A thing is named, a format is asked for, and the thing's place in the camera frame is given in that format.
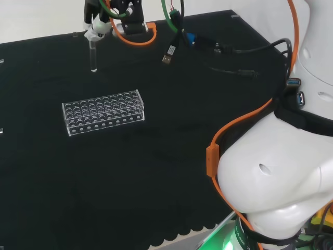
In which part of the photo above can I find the orange cable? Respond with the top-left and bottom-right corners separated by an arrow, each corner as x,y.
108,0 -> 300,250

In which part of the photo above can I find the black bench cloth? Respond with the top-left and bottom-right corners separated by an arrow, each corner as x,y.
0,9 -> 289,250

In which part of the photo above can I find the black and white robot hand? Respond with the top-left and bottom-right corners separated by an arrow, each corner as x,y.
83,0 -> 123,42

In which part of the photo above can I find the green cable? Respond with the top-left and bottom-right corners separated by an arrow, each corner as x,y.
98,0 -> 186,34

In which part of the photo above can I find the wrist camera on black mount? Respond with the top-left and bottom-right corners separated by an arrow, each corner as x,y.
111,0 -> 146,36

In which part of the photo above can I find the clear acrylic test tube rack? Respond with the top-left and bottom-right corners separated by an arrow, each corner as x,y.
61,90 -> 145,138

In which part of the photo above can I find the black cable with USB plug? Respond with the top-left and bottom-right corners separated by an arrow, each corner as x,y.
161,10 -> 187,66

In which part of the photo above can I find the clear glass test tube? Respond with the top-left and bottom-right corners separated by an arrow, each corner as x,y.
89,39 -> 98,73

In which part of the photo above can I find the blue adapter plug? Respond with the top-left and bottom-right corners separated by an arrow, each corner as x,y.
186,32 -> 199,48

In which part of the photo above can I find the thin black cable with ferrite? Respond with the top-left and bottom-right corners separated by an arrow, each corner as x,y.
208,65 -> 261,80

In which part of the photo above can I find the thick black cable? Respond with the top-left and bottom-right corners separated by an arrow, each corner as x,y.
197,36 -> 296,81

